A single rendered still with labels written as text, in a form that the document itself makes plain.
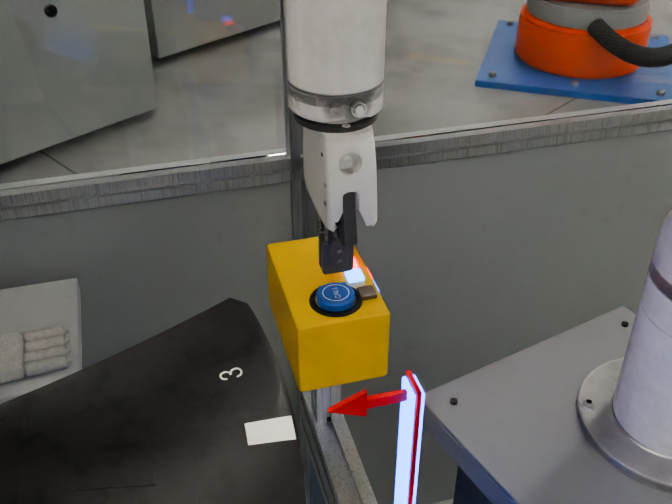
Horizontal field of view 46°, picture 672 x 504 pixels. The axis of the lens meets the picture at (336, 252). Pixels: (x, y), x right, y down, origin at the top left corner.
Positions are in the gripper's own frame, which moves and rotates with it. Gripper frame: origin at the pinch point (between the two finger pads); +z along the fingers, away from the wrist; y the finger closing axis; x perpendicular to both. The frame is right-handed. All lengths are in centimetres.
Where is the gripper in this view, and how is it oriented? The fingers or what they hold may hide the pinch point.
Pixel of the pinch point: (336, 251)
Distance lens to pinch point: 79.6
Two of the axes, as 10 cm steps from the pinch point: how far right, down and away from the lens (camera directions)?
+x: -9.6, 1.5, -2.2
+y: -2.7, -5.5, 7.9
